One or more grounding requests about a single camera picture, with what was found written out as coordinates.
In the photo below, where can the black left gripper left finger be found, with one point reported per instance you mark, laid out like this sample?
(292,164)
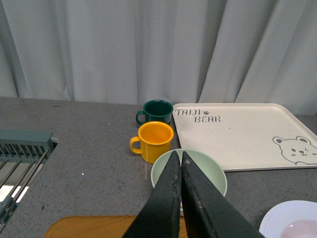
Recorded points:
(160,216)

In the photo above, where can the green dish drying rack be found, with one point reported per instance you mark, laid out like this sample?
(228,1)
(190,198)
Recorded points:
(22,155)

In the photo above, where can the beige bear tray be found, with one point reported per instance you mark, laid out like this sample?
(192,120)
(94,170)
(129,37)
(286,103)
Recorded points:
(245,137)

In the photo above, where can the yellow mug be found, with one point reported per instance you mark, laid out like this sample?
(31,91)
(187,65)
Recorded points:
(154,139)

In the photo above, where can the white round plate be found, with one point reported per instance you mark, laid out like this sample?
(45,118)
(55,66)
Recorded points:
(290,219)

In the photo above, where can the wooden cutting board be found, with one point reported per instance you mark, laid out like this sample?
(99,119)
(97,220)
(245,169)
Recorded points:
(98,226)

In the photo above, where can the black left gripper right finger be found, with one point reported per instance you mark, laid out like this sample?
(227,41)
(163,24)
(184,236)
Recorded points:
(207,213)

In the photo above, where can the light green bowl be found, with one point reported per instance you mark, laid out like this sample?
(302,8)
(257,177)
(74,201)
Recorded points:
(208,165)

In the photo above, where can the dark green mug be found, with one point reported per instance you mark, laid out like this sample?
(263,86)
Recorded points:
(155,110)

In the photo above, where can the white curtain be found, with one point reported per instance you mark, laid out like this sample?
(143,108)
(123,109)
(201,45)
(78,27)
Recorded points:
(182,51)

